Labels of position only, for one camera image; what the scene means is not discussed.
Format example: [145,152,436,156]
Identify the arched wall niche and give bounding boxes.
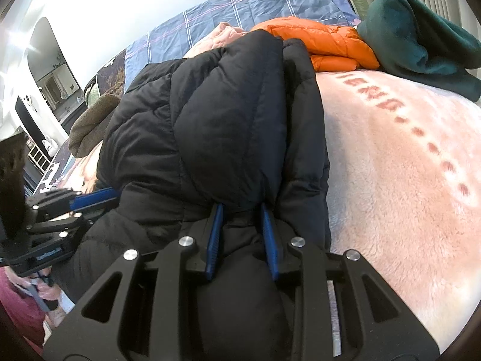
[27,17,87,133]

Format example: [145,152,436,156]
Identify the green pillow left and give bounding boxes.
[83,77,100,108]

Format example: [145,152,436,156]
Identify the green pillow right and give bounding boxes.
[351,0,369,20]

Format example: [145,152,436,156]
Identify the orange puffer jacket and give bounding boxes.
[252,16,380,72]

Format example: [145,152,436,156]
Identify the blue plaid sheet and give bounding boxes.
[124,0,360,88]

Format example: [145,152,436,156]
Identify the black puffer jacket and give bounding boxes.
[52,30,331,360]

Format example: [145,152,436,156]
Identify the white shelf rack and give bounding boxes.
[28,144,51,174]

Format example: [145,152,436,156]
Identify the dark green sweatshirt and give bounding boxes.
[357,0,480,102]

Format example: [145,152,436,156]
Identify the brown fleece garment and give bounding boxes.
[69,94,121,158]

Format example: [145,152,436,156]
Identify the cream pink plush blanket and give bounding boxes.
[316,71,480,350]

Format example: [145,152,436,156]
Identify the green pillow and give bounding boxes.
[351,0,369,20]
[83,77,100,108]

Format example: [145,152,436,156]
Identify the pink fleece sleeve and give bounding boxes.
[1,267,45,354]

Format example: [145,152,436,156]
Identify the person's left hand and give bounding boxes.
[4,267,61,311]

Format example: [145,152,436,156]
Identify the white bear figurine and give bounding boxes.
[41,137,59,157]

